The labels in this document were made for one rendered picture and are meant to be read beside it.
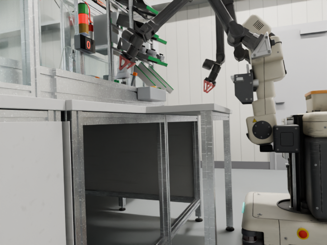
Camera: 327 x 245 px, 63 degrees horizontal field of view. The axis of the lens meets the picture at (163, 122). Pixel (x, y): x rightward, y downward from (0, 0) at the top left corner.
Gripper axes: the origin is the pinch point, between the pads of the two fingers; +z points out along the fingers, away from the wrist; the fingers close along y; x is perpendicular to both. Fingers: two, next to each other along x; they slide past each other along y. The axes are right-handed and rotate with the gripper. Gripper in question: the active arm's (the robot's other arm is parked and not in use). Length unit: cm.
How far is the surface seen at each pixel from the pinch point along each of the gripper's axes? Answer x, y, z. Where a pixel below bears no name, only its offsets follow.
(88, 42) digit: -14.5, 18.3, -4.3
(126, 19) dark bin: -29.6, -24.1, -24.6
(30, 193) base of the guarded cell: 46, 88, 21
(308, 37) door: 59, -311, -144
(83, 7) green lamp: -25.9, 19.7, -17.8
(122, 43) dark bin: -23.4, -24.5, -9.9
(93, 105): 35, 65, 3
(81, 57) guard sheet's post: -13.6, 18.8, 4.2
